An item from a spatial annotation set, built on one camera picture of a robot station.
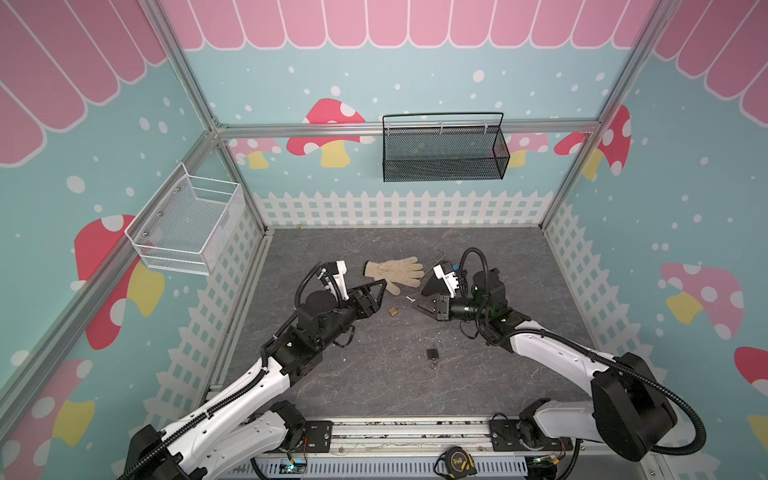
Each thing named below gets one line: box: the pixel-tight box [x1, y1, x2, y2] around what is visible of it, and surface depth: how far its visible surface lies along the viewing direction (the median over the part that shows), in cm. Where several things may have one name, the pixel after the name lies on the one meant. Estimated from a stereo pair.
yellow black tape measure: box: [434, 446, 477, 479], surface depth 70 cm
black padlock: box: [427, 348, 439, 369], surface depth 89 cm
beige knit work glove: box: [363, 256, 425, 296], surface depth 108 cm
